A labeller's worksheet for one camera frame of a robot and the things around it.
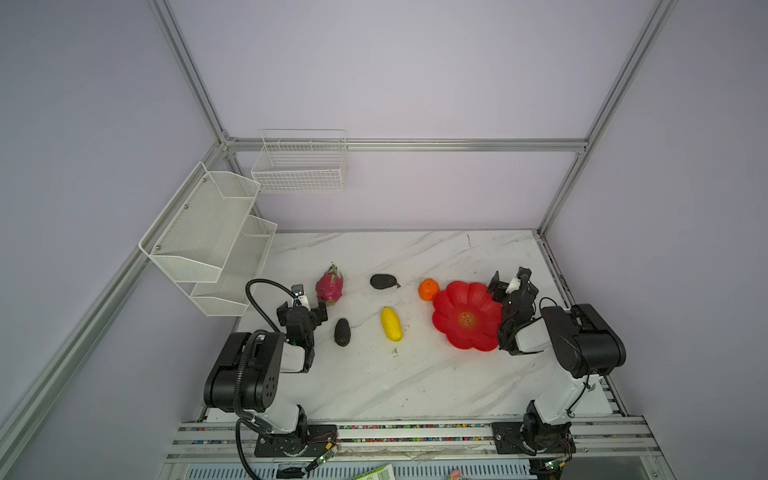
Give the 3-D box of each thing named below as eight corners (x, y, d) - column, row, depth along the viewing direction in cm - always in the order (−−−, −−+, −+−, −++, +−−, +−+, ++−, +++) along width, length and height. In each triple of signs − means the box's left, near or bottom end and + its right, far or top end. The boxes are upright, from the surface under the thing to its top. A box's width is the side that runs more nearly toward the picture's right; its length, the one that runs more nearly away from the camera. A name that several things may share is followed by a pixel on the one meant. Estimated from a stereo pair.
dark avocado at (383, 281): (370, 289, 105) (370, 284, 103) (371, 279, 108) (370, 274, 106) (399, 289, 105) (399, 285, 103) (399, 279, 108) (399, 274, 106)
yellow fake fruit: (390, 345, 92) (390, 339, 88) (380, 316, 98) (379, 309, 95) (405, 340, 93) (405, 334, 89) (393, 311, 99) (394, 305, 96)
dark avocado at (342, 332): (334, 346, 91) (332, 342, 89) (337, 322, 96) (336, 318, 94) (349, 346, 91) (348, 342, 89) (352, 322, 96) (351, 318, 94)
